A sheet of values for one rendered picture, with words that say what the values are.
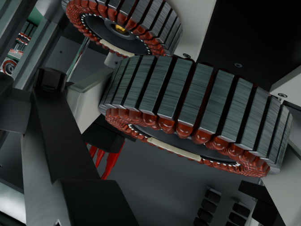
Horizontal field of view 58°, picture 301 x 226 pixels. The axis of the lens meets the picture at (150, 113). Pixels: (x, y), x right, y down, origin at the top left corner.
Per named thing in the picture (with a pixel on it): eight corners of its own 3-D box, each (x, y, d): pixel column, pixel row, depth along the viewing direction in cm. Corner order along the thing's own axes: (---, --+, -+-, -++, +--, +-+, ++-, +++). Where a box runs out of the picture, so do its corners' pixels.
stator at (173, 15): (64, -62, 21) (41, -21, 20) (197, 1, 21) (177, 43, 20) (88, 10, 32) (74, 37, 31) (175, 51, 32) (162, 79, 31)
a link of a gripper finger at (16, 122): (36, 147, 10) (-37, 120, 10) (80, 111, 15) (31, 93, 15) (45, 113, 10) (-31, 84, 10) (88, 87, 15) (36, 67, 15)
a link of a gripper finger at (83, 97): (66, 152, 12) (50, 146, 12) (105, 110, 19) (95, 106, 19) (83, 91, 11) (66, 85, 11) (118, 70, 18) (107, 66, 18)
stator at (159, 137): (112, 17, 12) (78, 93, 11) (348, 107, 12) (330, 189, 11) (121, 88, 23) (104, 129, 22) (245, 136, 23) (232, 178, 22)
